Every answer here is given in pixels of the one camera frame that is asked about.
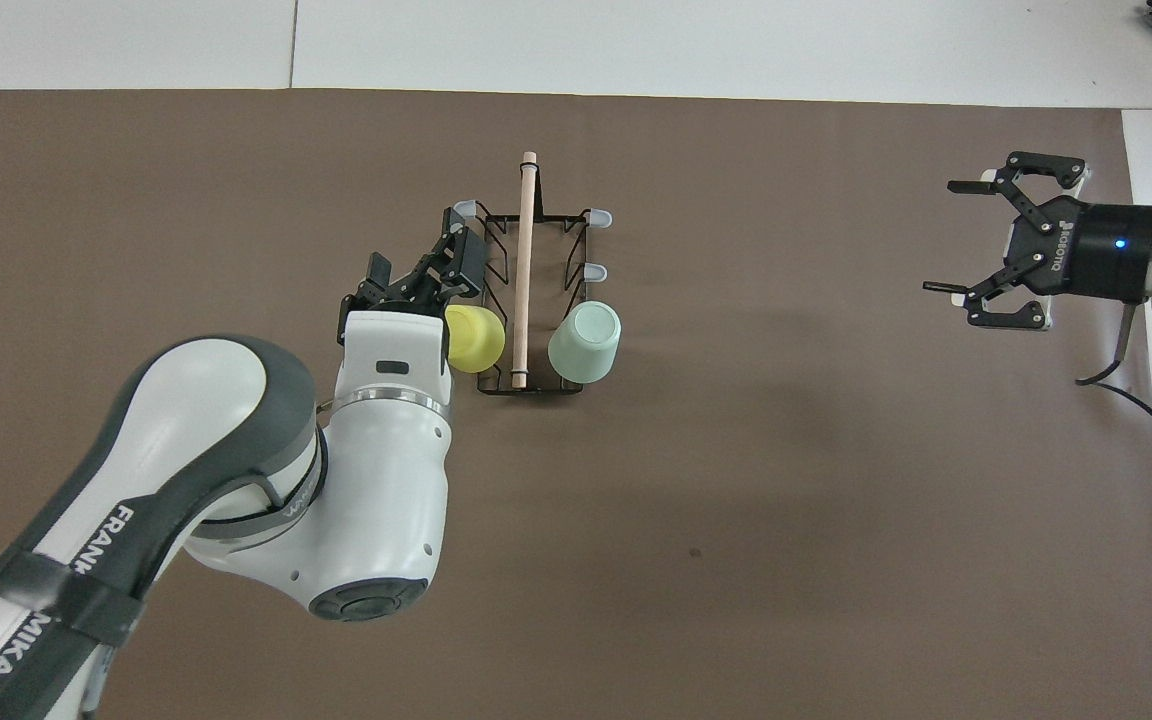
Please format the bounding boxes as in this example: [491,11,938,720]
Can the brown table mat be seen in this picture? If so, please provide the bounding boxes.
[0,88,1152,720]

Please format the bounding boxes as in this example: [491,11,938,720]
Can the pale green plastic cup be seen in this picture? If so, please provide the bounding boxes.
[547,301,623,386]

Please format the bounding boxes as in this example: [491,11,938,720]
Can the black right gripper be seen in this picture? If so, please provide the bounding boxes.
[923,152,1152,329]

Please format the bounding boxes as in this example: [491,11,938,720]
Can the black wire cup rack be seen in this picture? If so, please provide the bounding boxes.
[456,151,614,397]

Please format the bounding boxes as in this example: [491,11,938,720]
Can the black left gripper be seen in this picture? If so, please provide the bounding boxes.
[339,208,487,346]

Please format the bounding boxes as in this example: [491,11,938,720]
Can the yellow plastic cup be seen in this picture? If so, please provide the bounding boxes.
[444,304,507,374]

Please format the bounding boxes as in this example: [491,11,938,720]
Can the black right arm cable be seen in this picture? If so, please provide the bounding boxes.
[1076,300,1152,446]

